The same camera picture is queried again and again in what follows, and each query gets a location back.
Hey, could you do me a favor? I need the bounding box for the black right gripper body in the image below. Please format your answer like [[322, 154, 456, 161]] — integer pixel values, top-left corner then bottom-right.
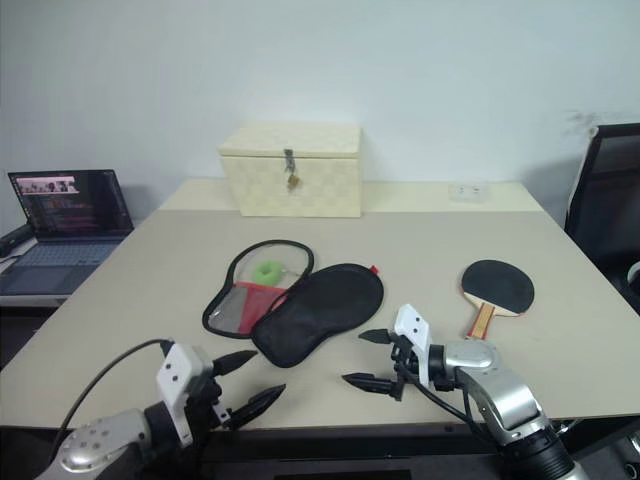
[[387, 332, 422, 402]]

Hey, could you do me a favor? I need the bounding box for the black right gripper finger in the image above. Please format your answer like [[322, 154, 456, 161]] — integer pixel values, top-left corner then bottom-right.
[[340, 372, 397, 396], [357, 327, 394, 346]]

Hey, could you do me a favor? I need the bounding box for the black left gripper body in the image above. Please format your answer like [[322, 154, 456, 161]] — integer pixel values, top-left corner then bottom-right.
[[192, 360, 236, 431]]

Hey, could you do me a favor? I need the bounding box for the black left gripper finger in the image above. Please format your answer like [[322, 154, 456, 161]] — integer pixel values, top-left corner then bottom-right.
[[227, 383, 288, 429], [212, 349, 259, 378]]

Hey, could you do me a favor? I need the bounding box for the red and black pouch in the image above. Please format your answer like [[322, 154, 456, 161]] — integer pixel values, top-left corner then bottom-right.
[[201, 239, 385, 369]]

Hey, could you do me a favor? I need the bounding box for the black table tennis paddle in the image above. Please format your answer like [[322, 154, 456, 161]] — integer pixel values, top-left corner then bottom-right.
[[458, 258, 536, 341]]

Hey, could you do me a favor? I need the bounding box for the cream woven lidded box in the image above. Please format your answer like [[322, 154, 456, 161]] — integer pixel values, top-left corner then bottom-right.
[[217, 122, 364, 219]]

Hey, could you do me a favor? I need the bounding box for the small clear plastic box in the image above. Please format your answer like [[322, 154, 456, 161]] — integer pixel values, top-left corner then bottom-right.
[[448, 182, 490, 204]]

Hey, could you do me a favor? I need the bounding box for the open grey laptop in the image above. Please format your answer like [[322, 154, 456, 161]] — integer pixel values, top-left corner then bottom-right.
[[0, 168, 135, 296]]

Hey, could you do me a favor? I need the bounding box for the black bar-shaped device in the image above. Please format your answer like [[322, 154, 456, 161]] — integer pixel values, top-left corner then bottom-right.
[[0, 223, 34, 259]]

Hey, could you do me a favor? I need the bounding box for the black office chair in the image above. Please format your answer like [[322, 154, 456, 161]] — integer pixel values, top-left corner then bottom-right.
[[564, 122, 640, 474]]

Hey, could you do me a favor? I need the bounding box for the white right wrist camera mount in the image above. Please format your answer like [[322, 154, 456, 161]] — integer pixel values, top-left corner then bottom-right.
[[391, 303, 434, 389]]

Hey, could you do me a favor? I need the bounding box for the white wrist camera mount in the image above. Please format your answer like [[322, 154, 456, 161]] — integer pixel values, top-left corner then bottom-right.
[[391, 303, 434, 389], [155, 342, 214, 449]]

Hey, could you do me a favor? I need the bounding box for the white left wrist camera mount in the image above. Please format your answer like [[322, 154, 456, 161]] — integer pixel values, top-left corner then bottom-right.
[[155, 342, 214, 449]]

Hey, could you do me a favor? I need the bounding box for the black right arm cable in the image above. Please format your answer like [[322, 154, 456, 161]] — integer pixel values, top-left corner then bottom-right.
[[397, 364, 484, 436]]

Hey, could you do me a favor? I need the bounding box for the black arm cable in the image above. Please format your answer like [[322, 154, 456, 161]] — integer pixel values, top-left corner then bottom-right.
[[49, 338, 176, 451], [397, 364, 484, 436]]

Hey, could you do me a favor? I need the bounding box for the green foam ring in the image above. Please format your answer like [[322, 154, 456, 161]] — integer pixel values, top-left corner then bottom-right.
[[254, 259, 285, 285]]

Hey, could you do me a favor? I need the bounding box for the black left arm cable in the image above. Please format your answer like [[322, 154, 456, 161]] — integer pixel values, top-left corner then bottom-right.
[[49, 338, 176, 451]]

